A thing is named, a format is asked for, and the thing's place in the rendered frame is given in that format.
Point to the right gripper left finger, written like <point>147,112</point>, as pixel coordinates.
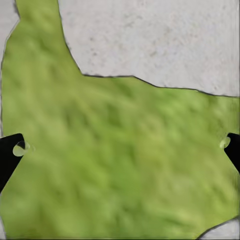
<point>12,150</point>

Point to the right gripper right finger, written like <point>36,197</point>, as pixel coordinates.
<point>231,145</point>

